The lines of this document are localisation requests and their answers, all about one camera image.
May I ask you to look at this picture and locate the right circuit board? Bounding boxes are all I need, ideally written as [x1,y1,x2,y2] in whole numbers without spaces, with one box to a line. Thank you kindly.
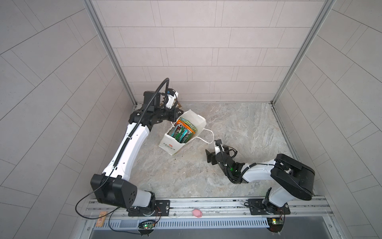
[267,218,284,233]

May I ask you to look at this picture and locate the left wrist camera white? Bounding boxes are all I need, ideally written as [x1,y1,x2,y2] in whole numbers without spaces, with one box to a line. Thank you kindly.
[165,88,179,110]

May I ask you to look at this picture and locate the left green circuit board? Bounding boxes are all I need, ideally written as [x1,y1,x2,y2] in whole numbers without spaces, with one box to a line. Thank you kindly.
[138,220,156,230]

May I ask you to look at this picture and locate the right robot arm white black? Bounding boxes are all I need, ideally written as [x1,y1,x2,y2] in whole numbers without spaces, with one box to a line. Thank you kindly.
[206,139,315,215]

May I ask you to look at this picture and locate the orange Fox's candy bag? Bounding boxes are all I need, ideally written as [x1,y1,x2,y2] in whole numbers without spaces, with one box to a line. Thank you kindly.
[177,117,198,133]

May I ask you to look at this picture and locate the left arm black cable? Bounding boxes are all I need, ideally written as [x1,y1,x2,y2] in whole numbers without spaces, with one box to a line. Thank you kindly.
[131,77,170,138]

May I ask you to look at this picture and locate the small wooden block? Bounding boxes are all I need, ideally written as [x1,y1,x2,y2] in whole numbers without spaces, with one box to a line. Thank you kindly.
[95,211,107,228]

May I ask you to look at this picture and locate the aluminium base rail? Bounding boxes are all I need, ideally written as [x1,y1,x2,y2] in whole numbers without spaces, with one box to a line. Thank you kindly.
[80,196,336,233]

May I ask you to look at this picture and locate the green mint packs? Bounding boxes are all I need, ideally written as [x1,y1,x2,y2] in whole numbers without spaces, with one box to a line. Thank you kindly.
[167,124,194,143]

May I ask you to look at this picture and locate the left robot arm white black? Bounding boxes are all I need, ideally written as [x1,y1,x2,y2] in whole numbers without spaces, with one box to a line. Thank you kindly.
[91,89,184,215]

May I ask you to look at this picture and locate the pink toy on rail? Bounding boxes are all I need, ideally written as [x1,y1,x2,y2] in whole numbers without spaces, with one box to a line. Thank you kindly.
[192,209,203,218]

